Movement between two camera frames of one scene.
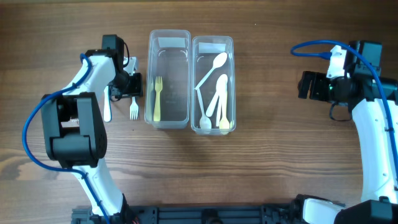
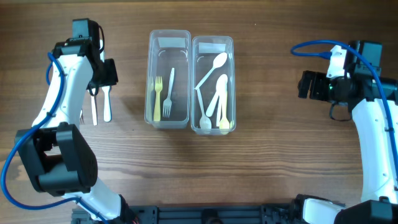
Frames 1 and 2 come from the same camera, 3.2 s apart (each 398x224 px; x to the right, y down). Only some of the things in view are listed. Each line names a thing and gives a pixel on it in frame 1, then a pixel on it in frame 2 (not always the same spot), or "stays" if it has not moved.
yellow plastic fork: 158,88 stays
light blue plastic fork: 107,106 stays
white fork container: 134,110 → 167,102
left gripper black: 135,84 → 109,72
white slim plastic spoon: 205,122 stays
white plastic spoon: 219,60 stays
